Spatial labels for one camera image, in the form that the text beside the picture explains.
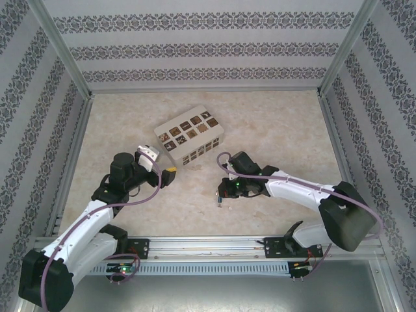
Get wooden box with picture tiles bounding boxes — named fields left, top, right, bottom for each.
left=153, top=105, right=226, bottom=167

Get small circuit board green light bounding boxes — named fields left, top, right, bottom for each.
left=105, top=263, right=135, bottom=274

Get grey metal sheet panel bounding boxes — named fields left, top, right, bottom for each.
left=14, top=259, right=400, bottom=312

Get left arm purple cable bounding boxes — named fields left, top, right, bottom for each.
left=41, top=149, right=163, bottom=311

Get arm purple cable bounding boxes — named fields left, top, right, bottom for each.
left=216, top=151, right=385, bottom=280
left=41, top=149, right=163, bottom=311

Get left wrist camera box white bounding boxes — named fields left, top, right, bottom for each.
left=135, top=144, right=161, bottom=172

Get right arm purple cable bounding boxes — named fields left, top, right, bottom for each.
left=216, top=151, right=385, bottom=280

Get aluminium mounting rail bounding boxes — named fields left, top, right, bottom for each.
left=32, top=235, right=381, bottom=261

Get aluminium side rail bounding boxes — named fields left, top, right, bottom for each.
left=45, top=94, right=95, bottom=237
left=317, top=92, right=370, bottom=234

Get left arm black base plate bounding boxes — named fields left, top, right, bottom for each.
left=125, top=237, right=150, bottom=261

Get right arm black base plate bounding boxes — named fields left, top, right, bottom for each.
left=261, top=236, right=325, bottom=260

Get slotted grey cable duct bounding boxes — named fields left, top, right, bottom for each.
left=87, top=261, right=291, bottom=278

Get small circuit board red wires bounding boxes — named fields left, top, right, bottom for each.
left=290, top=261, right=313, bottom=280

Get aluminium frame post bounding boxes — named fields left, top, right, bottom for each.
left=27, top=0, right=95, bottom=100
left=317, top=0, right=381, bottom=97

